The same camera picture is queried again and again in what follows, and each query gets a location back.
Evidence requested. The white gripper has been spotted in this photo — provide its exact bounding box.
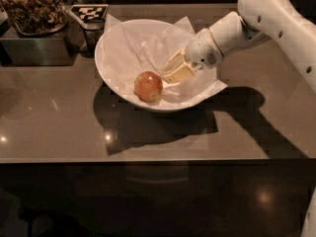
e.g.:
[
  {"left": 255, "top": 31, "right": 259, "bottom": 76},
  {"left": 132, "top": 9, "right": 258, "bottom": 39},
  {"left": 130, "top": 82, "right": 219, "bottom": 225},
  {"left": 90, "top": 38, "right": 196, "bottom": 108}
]
[{"left": 161, "top": 29, "right": 223, "bottom": 84}]

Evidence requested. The red apple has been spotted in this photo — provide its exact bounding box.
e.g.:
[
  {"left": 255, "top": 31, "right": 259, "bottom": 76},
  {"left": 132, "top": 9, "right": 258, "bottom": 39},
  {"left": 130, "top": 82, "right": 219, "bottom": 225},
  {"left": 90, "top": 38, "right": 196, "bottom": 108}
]
[{"left": 134, "top": 71, "right": 163, "bottom": 103}]

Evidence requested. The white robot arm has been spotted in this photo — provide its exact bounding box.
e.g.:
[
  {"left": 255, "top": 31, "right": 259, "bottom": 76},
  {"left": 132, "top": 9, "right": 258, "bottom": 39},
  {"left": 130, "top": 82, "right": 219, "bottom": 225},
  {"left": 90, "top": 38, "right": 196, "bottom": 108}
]
[{"left": 187, "top": 0, "right": 316, "bottom": 237}]

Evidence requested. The white bowl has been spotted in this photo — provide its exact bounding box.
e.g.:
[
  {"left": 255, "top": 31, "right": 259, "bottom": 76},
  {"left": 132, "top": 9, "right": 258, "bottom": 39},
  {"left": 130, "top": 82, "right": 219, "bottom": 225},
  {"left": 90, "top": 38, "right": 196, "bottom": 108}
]
[{"left": 94, "top": 19, "right": 219, "bottom": 114}]

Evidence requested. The white paper liner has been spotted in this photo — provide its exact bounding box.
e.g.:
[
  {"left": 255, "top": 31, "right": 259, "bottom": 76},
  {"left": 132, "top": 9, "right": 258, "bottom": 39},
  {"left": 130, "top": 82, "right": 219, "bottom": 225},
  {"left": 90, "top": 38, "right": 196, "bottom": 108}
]
[{"left": 97, "top": 15, "right": 229, "bottom": 110}]

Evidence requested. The dark mesh cup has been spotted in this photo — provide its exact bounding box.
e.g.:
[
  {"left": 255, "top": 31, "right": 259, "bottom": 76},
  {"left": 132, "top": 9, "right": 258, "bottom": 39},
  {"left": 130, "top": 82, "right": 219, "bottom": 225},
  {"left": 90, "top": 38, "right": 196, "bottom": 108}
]
[{"left": 82, "top": 21, "right": 105, "bottom": 56}]

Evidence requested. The black white marker tag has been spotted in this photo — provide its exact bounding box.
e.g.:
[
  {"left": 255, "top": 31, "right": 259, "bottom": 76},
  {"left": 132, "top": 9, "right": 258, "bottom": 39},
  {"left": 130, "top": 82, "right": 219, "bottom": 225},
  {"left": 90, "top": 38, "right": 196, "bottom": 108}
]
[{"left": 70, "top": 4, "right": 109, "bottom": 23}]

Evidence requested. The steel box stand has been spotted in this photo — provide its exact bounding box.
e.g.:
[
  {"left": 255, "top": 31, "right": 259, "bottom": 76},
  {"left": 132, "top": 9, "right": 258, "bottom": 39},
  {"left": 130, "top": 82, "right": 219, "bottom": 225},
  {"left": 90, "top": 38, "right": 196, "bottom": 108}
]
[{"left": 0, "top": 19, "right": 84, "bottom": 66}]

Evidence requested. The tray of brown snacks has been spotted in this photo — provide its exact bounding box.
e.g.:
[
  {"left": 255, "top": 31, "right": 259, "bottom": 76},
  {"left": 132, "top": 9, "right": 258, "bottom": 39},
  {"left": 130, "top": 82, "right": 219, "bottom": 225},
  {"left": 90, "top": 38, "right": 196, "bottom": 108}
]
[{"left": 0, "top": 0, "right": 68, "bottom": 37}]

